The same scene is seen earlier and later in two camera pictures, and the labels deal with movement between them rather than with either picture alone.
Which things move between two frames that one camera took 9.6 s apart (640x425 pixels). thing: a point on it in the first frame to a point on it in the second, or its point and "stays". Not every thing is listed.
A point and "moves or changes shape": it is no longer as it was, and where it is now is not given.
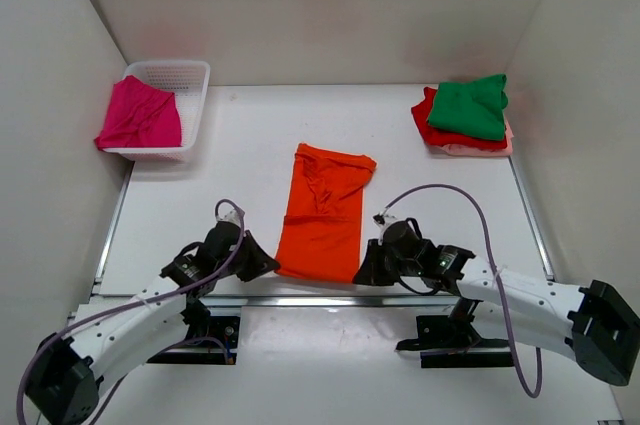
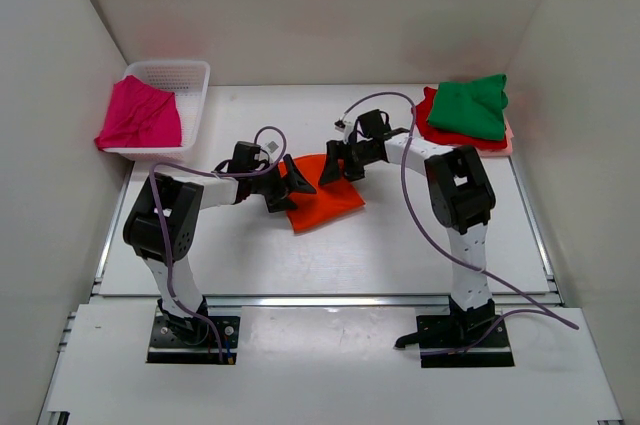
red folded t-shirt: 439,136 stays
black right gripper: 371,273 to 335,152
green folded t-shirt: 474,107 stays
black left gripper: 260,262 to 293,181
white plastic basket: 188,81 stays
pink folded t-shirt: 454,149 stays
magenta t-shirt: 139,115 stays
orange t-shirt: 323,220 moves or changes shape
